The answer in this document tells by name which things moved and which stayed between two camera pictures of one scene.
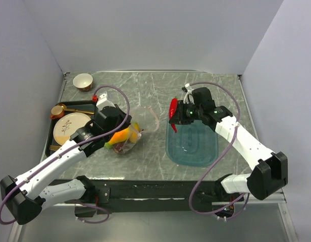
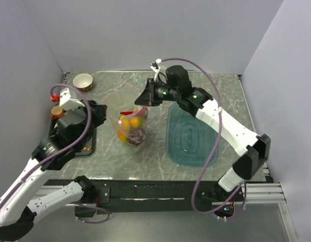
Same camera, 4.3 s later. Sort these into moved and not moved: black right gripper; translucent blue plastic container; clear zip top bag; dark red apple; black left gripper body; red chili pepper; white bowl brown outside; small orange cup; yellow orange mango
Moved: black left gripper body; red chili pepper; yellow orange mango; dark red apple; black right gripper; clear zip top bag
Not moved: white bowl brown outside; translucent blue plastic container; small orange cup
